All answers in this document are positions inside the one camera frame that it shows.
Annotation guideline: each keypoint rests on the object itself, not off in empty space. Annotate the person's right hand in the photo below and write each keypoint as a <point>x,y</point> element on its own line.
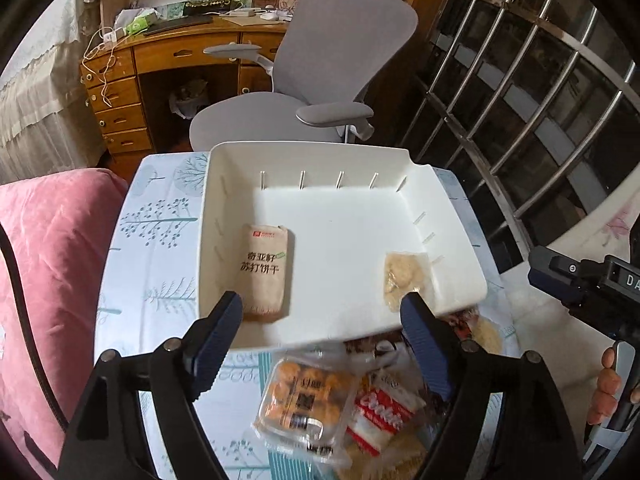
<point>602,390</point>

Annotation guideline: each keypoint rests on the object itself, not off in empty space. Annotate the metal window grille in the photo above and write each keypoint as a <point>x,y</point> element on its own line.
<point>525,85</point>

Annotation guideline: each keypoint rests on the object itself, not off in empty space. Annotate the red and white cookie packet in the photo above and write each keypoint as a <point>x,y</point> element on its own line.
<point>380,410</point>

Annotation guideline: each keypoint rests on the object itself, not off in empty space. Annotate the orange and white snack packet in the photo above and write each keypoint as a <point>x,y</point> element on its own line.
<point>461,322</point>

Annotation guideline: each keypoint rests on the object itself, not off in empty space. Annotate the wooden desk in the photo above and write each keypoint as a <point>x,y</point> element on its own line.
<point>165,52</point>

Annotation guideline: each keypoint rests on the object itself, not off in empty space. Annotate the white floral cushion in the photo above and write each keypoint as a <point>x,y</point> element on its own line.
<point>610,225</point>

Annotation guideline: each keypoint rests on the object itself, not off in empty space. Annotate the black keyboard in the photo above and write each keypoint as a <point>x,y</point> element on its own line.
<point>177,24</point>

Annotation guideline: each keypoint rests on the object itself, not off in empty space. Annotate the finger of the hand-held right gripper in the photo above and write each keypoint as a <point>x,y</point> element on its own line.
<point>565,275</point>

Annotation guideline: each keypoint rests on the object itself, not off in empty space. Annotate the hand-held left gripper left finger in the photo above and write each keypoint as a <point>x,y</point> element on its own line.
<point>217,347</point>

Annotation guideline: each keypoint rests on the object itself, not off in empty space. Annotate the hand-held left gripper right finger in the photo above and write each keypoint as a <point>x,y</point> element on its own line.
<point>425,350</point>

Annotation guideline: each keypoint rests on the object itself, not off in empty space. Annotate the clear packet of pale snack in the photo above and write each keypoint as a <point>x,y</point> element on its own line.
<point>402,272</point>

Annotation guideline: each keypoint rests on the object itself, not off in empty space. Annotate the clear packet of round crackers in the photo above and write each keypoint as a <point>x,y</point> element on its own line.
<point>486,336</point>

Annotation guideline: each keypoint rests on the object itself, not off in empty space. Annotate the grey office chair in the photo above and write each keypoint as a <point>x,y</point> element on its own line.
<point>345,35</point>

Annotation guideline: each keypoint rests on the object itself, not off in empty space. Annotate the yellow crispy snack packet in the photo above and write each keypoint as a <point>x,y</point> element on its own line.
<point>395,460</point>

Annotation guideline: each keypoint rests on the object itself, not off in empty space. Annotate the clear packet of orange pastries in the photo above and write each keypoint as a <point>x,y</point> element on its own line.
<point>300,390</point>

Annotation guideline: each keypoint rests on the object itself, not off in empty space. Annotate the pink blanket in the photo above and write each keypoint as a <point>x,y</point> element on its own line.
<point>45,285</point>

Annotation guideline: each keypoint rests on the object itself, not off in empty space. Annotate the green tissue pack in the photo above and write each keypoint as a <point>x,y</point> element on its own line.
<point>140,22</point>

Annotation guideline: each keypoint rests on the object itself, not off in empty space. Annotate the white plastic bin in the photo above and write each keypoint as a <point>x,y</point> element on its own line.
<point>340,220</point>

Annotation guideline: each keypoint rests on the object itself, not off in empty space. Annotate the beige cracker packet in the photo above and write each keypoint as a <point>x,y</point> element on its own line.
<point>265,270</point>

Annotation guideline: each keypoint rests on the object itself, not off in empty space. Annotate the brown snack packet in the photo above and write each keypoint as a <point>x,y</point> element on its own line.
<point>370,347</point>

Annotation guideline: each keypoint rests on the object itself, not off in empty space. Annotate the trash bag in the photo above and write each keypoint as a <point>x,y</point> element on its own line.
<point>189,100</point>

